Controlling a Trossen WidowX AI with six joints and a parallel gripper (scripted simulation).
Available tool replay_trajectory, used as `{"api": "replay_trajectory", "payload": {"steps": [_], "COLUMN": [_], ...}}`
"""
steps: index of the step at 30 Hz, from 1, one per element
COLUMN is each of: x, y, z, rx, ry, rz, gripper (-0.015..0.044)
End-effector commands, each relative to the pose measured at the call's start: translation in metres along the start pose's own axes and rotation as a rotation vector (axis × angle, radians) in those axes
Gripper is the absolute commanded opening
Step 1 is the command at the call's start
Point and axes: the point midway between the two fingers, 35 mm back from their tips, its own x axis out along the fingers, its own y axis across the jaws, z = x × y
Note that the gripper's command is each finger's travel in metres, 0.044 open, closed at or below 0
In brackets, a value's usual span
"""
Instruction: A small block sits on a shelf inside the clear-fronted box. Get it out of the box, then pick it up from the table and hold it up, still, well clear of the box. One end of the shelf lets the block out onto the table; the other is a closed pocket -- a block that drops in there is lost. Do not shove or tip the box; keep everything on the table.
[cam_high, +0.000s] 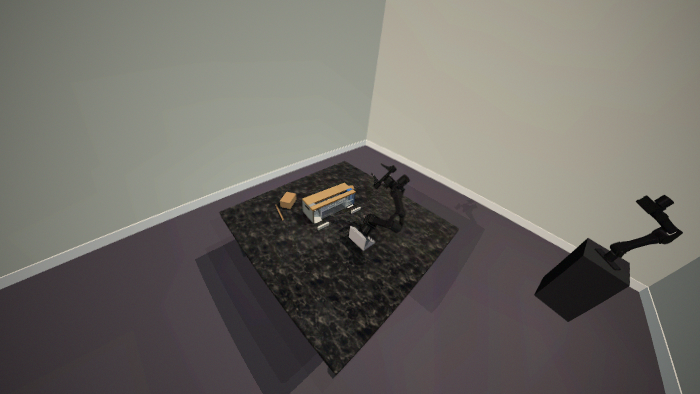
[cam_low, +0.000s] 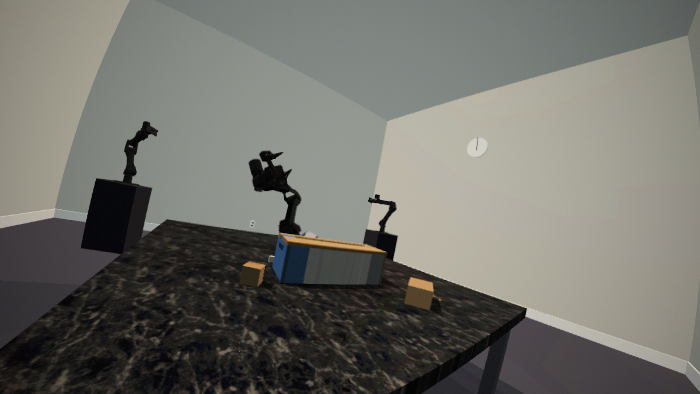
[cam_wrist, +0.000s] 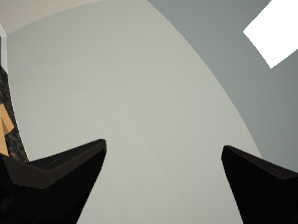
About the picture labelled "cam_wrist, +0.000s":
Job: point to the tan cube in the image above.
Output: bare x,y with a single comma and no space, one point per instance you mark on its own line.
6,123

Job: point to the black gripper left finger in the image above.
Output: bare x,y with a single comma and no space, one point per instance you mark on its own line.
53,190

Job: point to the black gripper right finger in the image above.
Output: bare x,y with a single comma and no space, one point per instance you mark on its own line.
265,193

